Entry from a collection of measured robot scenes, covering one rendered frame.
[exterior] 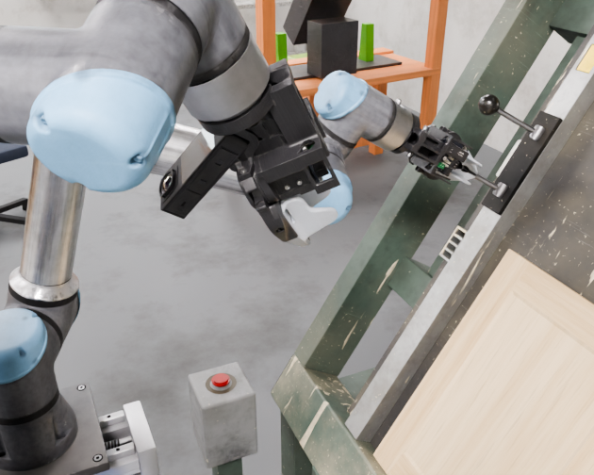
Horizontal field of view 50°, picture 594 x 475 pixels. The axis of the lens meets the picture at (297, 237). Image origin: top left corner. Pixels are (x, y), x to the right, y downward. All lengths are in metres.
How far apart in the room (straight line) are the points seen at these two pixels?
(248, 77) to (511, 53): 1.01
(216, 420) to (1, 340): 0.52
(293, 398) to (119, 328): 1.87
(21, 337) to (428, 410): 0.73
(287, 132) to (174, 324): 2.73
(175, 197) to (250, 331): 2.58
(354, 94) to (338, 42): 3.26
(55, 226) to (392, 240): 0.72
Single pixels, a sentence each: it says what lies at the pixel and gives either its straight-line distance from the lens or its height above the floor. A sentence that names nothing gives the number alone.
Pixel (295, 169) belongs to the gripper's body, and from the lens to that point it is 0.55.
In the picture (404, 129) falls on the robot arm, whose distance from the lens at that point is 1.03.
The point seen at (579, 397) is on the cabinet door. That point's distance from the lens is 1.10.
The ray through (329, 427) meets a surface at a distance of 1.41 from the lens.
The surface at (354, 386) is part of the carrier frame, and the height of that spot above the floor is 0.79.
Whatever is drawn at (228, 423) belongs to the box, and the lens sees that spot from 1.44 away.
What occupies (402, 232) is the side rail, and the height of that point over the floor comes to 1.21.
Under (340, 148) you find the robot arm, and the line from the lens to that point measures 0.99.
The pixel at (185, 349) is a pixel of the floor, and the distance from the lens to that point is 3.07.
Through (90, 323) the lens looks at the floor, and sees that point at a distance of 3.35.
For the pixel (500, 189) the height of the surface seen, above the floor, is 1.39.
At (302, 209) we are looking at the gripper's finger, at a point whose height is 1.61.
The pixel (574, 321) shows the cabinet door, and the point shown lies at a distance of 1.12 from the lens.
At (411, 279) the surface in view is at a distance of 1.44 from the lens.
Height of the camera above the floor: 1.87
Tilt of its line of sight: 28 degrees down
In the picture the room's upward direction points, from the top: straight up
